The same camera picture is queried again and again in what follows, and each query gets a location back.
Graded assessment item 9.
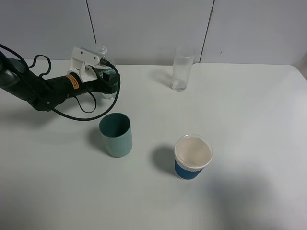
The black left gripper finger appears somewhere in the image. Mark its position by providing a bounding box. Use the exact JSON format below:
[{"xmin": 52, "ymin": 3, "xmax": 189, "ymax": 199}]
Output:
[{"xmin": 103, "ymin": 72, "xmax": 116, "ymax": 86}]

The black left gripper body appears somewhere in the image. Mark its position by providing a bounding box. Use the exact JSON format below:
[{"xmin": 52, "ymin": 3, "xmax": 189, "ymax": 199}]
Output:
[{"xmin": 47, "ymin": 73, "xmax": 113, "ymax": 100}]

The clear bottle green label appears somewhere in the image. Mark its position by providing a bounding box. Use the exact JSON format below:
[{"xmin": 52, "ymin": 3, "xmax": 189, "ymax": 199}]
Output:
[{"xmin": 92, "ymin": 44, "xmax": 118, "ymax": 100}]

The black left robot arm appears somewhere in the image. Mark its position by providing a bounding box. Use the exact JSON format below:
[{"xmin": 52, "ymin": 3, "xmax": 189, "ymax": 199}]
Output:
[{"xmin": 0, "ymin": 45, "xmax": 120, "ymax": 112}]

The teal plastic cup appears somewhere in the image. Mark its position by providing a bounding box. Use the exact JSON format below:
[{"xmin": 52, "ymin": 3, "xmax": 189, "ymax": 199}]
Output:
[{"xmin": 98, "ymin": 113, "xmax": 133, "ymax": 158}]

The blue paper cup with lid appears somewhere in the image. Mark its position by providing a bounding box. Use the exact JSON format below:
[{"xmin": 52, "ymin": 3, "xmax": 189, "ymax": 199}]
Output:
[{"xmin": 174, "ymin": 134, "xmax": 213, "ymax": 180}]

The tall clear drinking glass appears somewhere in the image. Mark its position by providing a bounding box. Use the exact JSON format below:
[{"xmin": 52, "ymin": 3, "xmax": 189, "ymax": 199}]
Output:
[{"xmin": 171, "ymin": 46, "xmax": 195, "ymax": 92}]

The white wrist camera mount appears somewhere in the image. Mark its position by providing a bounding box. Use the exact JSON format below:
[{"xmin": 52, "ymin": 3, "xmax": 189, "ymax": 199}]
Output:
[{"xmin": 67, "ymin": 47, "xmax": 101, "ymax": 83}]

